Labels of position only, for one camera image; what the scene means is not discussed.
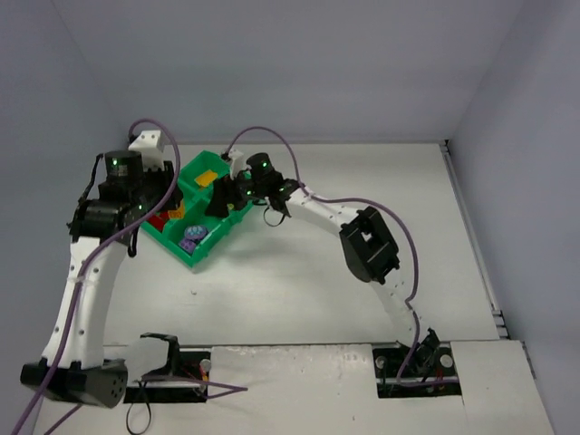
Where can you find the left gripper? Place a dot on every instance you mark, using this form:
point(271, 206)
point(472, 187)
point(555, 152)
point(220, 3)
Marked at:
point(168, 182)

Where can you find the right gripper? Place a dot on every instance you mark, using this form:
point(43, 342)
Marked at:
point(231, 189)

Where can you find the yellow curved lego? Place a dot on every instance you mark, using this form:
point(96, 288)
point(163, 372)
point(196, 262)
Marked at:
point(178, 213)

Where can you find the red long lego brick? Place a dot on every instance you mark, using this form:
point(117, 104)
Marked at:
point(171, 221)

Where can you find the green compartment tray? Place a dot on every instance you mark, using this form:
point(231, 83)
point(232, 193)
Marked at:
point(195, 201)

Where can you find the yellow oval lego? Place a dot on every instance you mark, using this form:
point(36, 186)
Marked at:
point(206, 178)

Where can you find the purple oval lego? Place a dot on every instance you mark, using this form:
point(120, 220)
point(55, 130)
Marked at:
point(195, 232)

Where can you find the purple rectangular lego brick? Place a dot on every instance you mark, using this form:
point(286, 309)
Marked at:
point(187, 245)

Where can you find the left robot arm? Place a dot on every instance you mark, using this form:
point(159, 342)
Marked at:
point(72, 367)

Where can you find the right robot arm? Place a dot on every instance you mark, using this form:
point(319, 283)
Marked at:
point(370, 250)

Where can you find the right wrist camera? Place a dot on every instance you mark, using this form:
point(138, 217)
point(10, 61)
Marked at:
point(235, 160)

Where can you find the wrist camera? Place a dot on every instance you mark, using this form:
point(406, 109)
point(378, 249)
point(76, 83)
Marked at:
point(149, 144)
point(235, 160)

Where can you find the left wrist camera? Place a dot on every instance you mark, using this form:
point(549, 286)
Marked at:
point(149, 144)

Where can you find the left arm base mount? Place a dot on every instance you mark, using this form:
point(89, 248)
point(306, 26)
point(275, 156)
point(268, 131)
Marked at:
point(164, 387)

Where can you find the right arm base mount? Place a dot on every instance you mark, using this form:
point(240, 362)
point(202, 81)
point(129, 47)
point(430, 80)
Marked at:
point(432, 375)

